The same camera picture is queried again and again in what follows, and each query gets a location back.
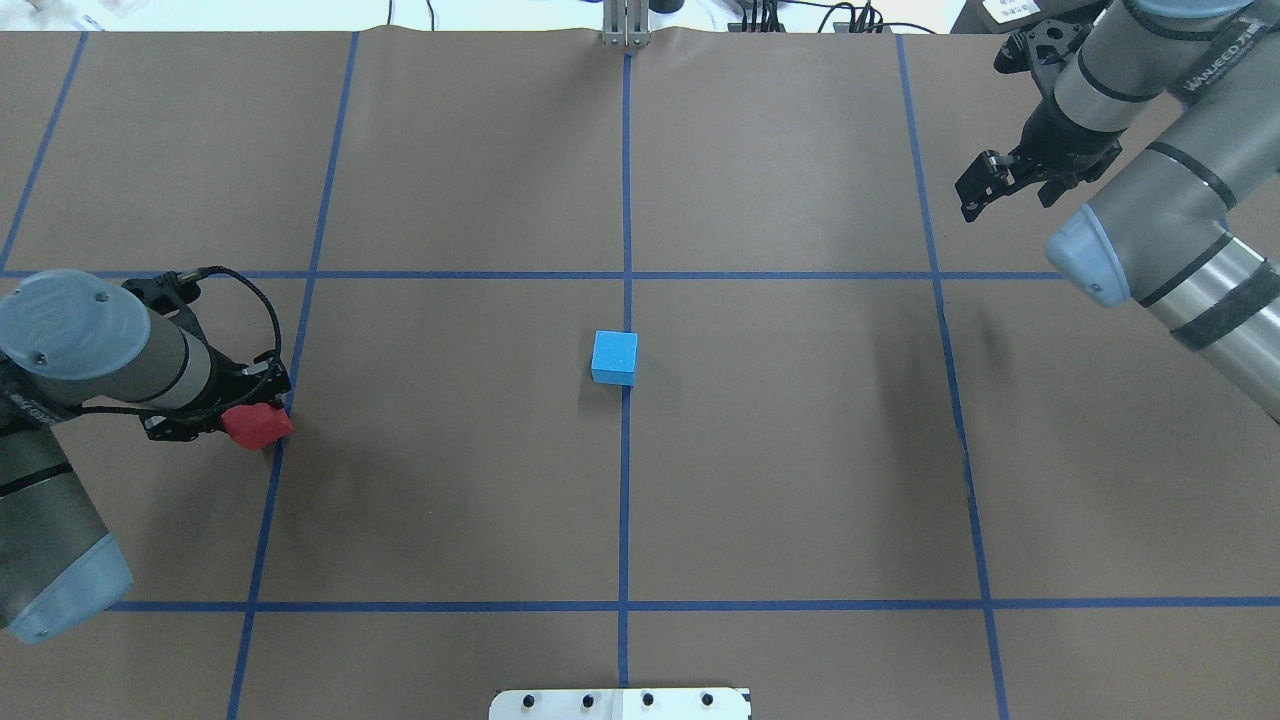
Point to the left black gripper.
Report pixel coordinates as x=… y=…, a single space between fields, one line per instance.
x=231 y=381

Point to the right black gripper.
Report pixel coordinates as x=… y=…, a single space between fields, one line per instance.
x=1057 y=139

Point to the red foam block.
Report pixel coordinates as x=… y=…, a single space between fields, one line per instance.
x=256 y=426

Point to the blue foam block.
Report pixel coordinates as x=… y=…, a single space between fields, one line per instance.
x=614 y=358

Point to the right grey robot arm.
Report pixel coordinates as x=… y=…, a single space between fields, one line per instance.
x=1156 y=233

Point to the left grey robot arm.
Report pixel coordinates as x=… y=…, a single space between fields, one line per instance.
x=78 y=351

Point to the brown paper table cover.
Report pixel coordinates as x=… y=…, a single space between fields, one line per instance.
x=877 y=462

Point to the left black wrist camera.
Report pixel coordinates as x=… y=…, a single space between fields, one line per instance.
x=171 y=295

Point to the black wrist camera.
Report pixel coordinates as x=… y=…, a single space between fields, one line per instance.
x=1043 y=50
x=171 y=295

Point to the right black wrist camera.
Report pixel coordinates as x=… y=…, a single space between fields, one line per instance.
x=1043 y=50

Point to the aluminium frame post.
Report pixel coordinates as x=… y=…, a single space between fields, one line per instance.
x=626 y=23

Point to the white pedestal base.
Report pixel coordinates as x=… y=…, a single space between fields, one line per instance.
x=623 y=703

